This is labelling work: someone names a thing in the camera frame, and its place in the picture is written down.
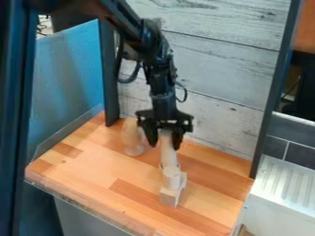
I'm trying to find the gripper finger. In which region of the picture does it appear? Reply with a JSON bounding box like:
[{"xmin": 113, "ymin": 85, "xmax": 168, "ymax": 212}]
[
  {"xmin": 140, "ymin": 123, "xmax": 160, "ymax": 148},
  {"xmin": 169, "ymin": 126, "xmax": 186, "ymax": 151}
]

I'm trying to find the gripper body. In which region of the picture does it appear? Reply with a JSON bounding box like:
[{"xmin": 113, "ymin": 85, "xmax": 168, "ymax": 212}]
[{"xmin": 134, "ymin": 91, "xmax": 196, "ymax": 134}]

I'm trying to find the pale wooden cylinder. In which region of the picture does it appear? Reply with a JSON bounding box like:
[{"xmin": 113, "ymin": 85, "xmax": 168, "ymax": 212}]
[
  {"xmin": 156, "ymin": 128, "xmax": 181, "ymax": 170},
  {"xmin": 159, "ymin": 165, "xmax": 184, "ymax": 191}
]

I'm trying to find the pale wooden cone block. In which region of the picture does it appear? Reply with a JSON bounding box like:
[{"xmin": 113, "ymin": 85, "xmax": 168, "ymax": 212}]
[{"xmin": 119, "ymin": 117, "xmax": 148, "ymax": 158}]

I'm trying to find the pale wooden square block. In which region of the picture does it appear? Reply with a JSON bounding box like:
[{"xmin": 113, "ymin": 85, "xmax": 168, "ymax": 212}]
[{"xmin": 157, "ymin": 171, "xmax": 190, "ymax": 209}]

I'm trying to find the toy sink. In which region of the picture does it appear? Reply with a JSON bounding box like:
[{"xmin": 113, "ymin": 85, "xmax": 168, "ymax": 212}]
[{"xmin": 235, "ymin": 154, "xmax": 315, "ymax": 236}]

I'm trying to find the dark grey frame post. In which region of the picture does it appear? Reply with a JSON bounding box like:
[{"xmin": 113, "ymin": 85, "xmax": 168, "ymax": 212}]
[
  {"xmin": 97, "ymin": 18, "xmax": 123, "ymax": 128},
  {"xmin": 248, "ymin": 0, "xmax": 304, "ymax": 180}
]

